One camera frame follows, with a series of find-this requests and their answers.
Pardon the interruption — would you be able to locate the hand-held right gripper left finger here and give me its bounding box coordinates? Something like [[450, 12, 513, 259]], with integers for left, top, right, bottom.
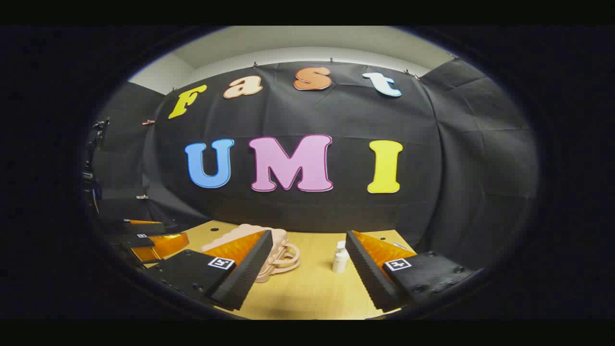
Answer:
[[143, 230, 274, 312]]

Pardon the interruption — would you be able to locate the pink suitcase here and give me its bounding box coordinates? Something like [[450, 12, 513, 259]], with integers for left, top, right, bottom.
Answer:
[[201, 223, 301, 283]]

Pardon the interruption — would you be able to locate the dark equipment stand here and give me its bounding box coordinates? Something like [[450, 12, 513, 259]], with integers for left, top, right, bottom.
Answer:
[[81, 117, 112, 214]]

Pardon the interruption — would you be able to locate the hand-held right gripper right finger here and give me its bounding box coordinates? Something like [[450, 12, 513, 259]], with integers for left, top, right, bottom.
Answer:
[[345, 230, 485, 313]]

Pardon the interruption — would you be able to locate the white pump bottle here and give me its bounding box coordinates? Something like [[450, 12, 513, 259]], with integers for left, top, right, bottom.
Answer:
[[332, 240, 350, 273]]

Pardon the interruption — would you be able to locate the black backdrop cloth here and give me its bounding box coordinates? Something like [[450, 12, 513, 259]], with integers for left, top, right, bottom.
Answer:
[[84, 58, 539, 270]]

